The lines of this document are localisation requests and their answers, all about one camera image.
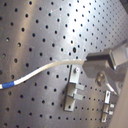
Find grey metal cable clip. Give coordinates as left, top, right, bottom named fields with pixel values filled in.
left=64, top=65, right=84, bottom=112

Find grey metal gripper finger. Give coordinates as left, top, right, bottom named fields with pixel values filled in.
left=83, top=61, right=127, bottom=128
left=87, top=43, right=128, bottom=70

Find white cable with blue band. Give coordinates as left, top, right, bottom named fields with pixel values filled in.
left=0, top=58, right=88, bottom=91

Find small grey cable clip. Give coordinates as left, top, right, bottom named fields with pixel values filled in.
left=101, top=90, right=115, bottom=123

